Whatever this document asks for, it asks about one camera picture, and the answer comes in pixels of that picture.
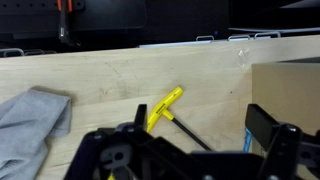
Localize clear plastic scrap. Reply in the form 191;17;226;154
237;48;251;67

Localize gray cloth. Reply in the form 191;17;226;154
0;87;73;180

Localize long yellow T-handle hex key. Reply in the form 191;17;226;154
145;86;213;152

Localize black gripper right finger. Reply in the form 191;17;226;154
244;103;303;180

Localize small blue item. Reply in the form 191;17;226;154
242;127;254;154

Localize large cardboard box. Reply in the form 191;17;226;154
251;56;320;158

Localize black orange bar clamp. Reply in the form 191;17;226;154
55;0;82;48

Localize metal drawer handle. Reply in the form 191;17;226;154
195;34;215;43
0;47;25;58
227;33;252;42
253;31;282;40

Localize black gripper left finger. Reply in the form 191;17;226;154
63;103;148;180

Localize black pegboard plate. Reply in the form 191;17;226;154
0;0;84;34

